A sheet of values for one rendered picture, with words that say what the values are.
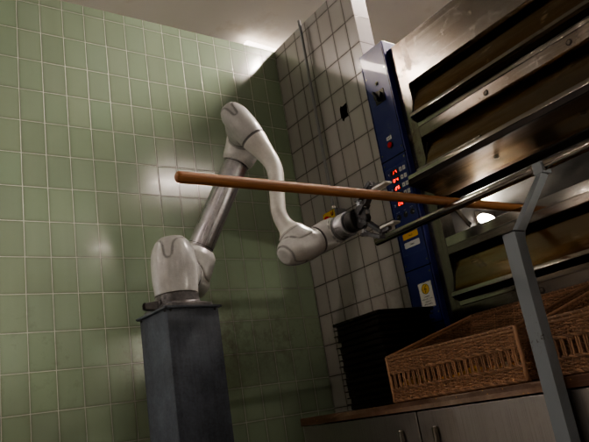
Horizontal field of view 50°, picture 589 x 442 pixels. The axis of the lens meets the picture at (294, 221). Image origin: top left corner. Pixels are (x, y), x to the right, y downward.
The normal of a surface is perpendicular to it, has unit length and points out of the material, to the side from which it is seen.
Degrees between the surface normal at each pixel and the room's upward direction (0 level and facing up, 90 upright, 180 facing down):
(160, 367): 90
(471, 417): 90
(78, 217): 90
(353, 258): 90
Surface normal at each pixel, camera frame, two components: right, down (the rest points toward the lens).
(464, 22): -0.81, -0.04
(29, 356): 0.56, -0.32
